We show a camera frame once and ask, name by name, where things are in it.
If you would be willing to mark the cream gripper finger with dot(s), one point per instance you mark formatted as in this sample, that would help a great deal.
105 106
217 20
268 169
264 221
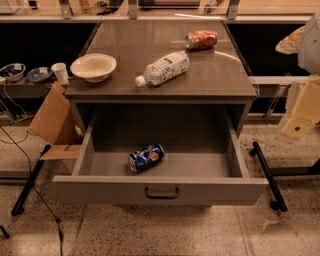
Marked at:
289 45
302 109

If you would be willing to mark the blue pepsi can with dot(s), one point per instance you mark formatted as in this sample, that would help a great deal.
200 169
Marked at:
145 158

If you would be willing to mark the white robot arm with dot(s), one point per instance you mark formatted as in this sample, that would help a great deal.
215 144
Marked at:
308 57

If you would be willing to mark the red orange soda can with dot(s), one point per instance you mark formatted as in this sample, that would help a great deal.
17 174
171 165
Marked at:
201 39

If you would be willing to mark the grey cabinet with counter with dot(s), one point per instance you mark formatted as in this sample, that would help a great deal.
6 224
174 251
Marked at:
214 75

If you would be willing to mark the open grey top drawer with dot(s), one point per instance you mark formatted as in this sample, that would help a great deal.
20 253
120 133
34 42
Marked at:
202 157

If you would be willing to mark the white bowl on counter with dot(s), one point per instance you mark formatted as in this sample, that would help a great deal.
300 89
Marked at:
93 68

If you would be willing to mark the black right table leg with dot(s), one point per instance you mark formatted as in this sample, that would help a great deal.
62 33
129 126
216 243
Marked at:
278 202

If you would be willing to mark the black table leg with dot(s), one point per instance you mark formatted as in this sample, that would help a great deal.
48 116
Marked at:
278 202
18 207

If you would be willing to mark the clear plastic water bottle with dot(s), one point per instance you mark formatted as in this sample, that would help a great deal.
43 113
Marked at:
164 69

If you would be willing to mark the white paper cup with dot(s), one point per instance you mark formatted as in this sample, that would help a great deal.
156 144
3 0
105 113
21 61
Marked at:
60 71

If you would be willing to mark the brown cardboard box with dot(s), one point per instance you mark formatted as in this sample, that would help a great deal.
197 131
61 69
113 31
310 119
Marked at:
55 123

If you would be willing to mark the blue bowl on shelf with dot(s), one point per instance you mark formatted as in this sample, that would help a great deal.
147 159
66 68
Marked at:
39 75

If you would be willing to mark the blue white bowl far left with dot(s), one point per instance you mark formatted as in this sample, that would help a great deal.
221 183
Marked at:
13 72

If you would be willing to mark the black left table leg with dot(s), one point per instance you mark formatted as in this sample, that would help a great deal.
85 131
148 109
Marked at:
18 207

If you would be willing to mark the black drawer handle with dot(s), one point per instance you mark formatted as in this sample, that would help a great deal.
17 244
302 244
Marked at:
161 195

